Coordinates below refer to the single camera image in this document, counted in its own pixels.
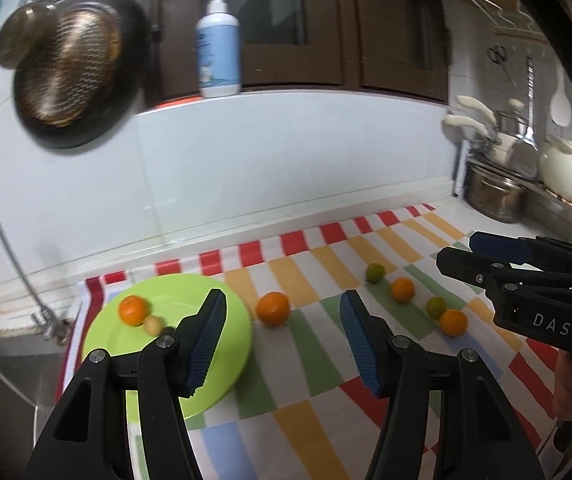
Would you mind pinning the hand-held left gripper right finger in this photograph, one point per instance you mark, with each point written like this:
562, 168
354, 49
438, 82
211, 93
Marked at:
361, 340

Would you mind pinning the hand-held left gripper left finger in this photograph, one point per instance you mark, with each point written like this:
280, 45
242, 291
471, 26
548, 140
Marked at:
204, 340

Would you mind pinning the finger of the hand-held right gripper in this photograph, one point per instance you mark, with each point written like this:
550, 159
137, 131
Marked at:
498, 246
466, 266

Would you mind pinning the orange mandarin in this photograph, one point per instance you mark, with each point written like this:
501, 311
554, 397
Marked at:
402, 290
133, 310
453, 322

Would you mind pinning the large orange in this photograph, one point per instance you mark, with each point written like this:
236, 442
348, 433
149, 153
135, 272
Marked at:
273, 308

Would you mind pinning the lime green plate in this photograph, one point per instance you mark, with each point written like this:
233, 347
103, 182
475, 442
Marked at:
115, 345

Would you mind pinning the person's right hand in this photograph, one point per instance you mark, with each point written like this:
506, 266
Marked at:
568, 385

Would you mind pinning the striped checkered cloth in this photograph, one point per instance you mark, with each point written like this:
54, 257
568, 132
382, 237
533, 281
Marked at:
311, 355

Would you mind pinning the large steel pot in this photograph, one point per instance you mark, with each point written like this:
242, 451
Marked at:
493, 192

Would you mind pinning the small yellow fruit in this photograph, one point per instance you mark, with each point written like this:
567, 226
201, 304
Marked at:
152, 325

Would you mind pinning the metal dish rack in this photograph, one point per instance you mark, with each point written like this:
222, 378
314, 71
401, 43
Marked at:
546, 210

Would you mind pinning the steel pot with lid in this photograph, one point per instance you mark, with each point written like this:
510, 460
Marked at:
513, 122

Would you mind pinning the white hanging ladle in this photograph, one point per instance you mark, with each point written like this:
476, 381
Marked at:
562, 100

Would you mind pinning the black scissors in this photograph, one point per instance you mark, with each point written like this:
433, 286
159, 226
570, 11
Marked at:
500, 57

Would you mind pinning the steel sink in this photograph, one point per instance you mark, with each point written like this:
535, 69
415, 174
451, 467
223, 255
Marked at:
10, 390

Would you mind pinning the metal faucet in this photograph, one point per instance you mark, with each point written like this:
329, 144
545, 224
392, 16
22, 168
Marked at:
10, 260

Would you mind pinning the white pump bottle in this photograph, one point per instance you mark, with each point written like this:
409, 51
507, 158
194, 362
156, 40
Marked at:
218, 55

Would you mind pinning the black frying pan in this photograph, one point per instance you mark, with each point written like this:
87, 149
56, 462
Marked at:
125, 60

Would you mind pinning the brass mesh strainer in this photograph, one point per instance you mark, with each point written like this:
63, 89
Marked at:
70, 65

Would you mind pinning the brass round ladle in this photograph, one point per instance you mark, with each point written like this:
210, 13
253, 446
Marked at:
20, 35

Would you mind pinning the dark brown window frame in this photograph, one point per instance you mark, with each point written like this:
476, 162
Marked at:
346, 25

